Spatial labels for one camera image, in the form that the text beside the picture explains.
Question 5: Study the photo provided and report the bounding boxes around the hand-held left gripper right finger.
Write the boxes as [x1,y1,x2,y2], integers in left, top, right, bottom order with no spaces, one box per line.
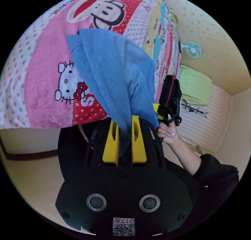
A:
[131,115,148,164]

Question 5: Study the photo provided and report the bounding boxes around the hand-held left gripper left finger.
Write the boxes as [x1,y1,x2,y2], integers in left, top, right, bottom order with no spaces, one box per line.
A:
[102,119,119,164]

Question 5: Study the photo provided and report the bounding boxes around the blue jeans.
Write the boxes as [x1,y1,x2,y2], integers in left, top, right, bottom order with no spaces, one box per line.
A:
[67,28,160,158]

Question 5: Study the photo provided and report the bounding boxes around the person's right forearm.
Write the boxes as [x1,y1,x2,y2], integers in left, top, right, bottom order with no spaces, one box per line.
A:
[170,136,203,176]

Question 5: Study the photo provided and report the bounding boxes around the person's right hand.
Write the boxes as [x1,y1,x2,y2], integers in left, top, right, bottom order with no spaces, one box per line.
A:
[157,115,180,146]

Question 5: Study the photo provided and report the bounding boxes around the green pillow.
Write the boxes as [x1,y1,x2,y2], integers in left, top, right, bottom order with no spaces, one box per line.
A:
[179,64,213,107]

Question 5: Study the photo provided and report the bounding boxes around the white and teal fan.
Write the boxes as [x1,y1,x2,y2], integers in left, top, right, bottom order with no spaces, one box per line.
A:
[180,40,203,58]

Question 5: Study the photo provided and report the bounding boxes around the bed with cartoon printed sheet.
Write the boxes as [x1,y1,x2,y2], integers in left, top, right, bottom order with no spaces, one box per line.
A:
[0,0,182,130]

